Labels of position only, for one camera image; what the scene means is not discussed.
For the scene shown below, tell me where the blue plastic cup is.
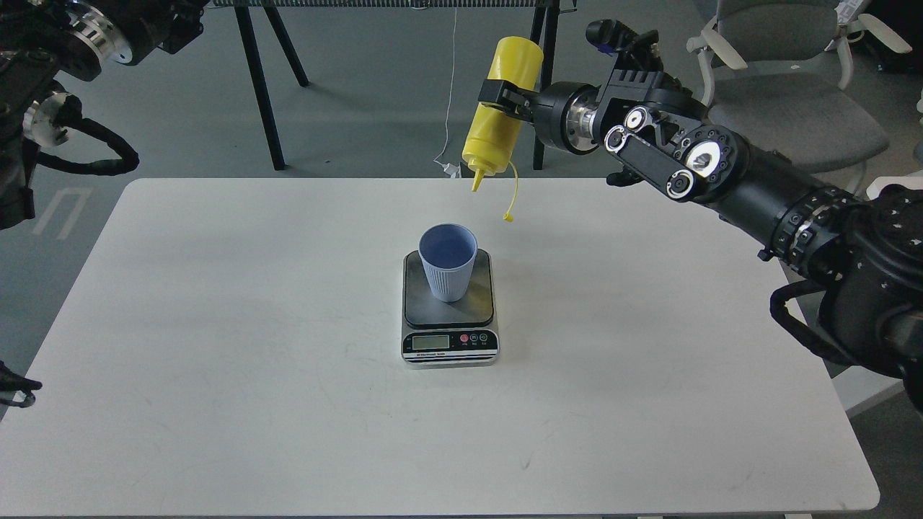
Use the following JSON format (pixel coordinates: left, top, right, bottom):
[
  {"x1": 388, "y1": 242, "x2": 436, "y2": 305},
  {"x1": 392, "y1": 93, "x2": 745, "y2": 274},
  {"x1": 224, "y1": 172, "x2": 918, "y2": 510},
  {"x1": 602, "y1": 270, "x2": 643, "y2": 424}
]
[{"x1": 418, "y1": 223, "x2": 478, "y2": 303}]

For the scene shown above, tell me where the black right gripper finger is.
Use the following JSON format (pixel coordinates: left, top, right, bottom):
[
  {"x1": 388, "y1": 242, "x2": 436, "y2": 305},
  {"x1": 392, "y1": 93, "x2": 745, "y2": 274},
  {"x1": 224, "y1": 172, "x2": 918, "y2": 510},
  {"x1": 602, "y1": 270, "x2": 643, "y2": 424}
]
[{"x1": 478, "y1": 79, "x2": 539, "y2": 120}]

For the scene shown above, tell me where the white cable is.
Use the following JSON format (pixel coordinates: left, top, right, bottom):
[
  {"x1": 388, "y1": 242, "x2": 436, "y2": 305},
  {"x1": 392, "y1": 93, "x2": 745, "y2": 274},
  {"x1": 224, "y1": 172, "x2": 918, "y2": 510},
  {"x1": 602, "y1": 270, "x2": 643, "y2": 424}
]
[{"x1": 433, "y1": 6, "x2": 462, "y2": 178}]

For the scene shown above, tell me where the digital kitchen scale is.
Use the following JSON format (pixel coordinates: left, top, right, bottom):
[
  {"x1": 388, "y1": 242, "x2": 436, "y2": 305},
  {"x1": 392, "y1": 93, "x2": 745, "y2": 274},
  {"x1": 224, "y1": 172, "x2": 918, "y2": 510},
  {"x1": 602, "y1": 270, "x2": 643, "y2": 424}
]
[{"x1": 399, "y1": 249, "x2": 500, "y2": 368}]

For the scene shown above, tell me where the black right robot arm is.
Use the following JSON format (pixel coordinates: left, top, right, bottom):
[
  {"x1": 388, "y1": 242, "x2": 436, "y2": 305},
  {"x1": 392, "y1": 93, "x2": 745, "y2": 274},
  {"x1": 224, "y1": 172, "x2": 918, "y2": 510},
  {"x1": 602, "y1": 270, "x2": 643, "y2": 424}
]
[{"x1": 478, "y1": 19, "x2": 922, "y2": 409}]

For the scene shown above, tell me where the grey office chair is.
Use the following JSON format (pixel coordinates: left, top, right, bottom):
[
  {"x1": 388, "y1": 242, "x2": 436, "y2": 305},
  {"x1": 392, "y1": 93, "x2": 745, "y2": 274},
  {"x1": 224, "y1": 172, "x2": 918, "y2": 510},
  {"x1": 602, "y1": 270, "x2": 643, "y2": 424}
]
[{"x1": 686, "y1": 1, "x2": 912, "y2": 190}]

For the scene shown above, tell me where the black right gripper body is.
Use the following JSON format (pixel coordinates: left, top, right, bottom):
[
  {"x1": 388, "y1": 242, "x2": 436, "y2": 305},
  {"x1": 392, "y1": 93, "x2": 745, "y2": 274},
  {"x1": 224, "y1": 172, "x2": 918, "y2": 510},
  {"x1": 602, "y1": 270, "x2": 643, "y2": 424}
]
[{"x1": 533, "y1": 81, "x2": 598, "y2": 155}]

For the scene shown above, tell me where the white side table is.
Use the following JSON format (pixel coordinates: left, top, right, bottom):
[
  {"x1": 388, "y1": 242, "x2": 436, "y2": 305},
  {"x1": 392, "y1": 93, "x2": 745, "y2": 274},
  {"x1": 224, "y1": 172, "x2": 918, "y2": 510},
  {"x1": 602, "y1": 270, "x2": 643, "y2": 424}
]
[{"x1": 782, "y1": 172, "x2": 923, "y2": 419}]

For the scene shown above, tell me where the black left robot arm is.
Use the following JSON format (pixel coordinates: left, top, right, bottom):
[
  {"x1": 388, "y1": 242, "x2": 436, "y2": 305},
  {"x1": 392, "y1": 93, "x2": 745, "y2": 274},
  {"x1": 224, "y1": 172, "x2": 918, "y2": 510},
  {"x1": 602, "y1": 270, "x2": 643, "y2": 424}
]
[{"x1": 1, "y1": 1, "x2": 206, "y2": 229}]

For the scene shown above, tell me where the black trestle table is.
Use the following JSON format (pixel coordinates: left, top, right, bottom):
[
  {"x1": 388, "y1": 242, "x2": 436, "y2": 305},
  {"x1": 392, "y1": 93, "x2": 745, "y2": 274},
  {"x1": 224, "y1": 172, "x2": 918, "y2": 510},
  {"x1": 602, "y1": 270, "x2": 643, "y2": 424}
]
[{"x1": 195, "y1": 1, "x2": 561, "y2": 175}]

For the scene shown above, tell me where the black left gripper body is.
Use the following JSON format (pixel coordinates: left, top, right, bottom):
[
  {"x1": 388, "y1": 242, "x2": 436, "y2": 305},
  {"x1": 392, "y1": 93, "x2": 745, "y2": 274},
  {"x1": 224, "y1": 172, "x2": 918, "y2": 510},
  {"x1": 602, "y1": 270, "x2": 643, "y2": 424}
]
[{"x1": 108, "y1": 1, "x2": 210, "y2": 66}]

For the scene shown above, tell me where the yellow squeeze bottle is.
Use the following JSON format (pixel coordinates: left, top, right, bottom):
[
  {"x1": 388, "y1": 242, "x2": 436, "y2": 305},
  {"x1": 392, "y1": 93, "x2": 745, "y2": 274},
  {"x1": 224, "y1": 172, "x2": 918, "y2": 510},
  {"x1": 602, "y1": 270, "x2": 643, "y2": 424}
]
[{"x1": 461, "y1": 36, "x2": 544, "y2": 221}]

